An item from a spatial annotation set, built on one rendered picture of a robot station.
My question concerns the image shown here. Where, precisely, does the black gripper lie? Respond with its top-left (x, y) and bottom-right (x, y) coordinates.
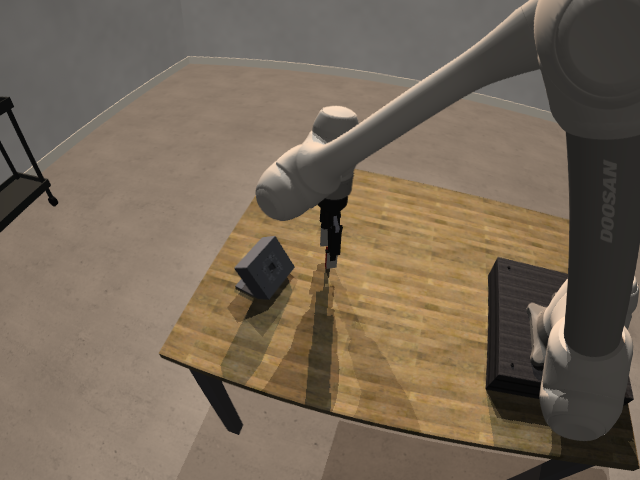
top-left (318, 196), bottom-right (348, 269)

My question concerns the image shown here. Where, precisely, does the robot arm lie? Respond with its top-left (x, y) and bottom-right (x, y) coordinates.
top-left (256, 0), bottom-right (640, 441)

